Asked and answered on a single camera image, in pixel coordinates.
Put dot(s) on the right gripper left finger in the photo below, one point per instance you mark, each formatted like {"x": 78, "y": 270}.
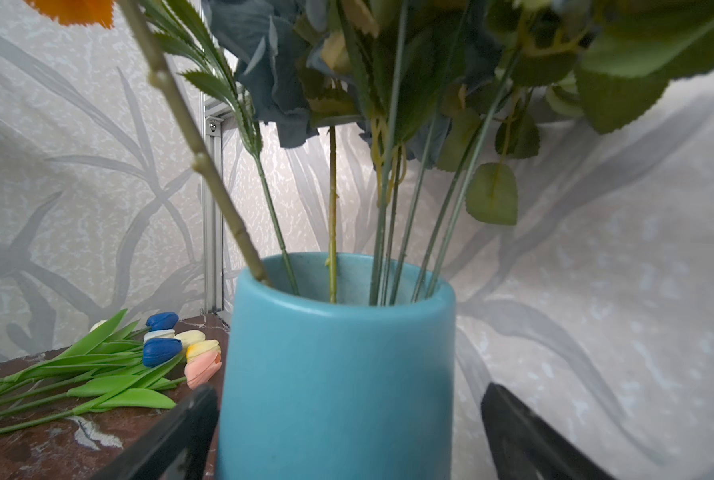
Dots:
{"x": 177, "y": 447}

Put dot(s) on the light blue rose bouquet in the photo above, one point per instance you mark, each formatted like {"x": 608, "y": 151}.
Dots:
{"x": 450, "y": 83}

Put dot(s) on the teal cylindrical vase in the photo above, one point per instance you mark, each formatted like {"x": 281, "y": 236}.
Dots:
{"x": 345, "y": 390}

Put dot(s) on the dark blue rose stem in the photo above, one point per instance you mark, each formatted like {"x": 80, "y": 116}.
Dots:
{"x": 333, "y": 207}

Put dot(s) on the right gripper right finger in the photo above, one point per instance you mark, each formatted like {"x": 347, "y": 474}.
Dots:
{"x": 524, "y": 446}

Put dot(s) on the orange marigold flower stem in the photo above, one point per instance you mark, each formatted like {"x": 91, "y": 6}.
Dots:
{"x": 179, "y": 29}

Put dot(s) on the beige sunflower stem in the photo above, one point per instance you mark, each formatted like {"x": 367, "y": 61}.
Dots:
{"x": 160, "y": 76}

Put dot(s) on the tulip bunch multicoloured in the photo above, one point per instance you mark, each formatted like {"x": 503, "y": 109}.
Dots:
{"x": 115, "y": 365}

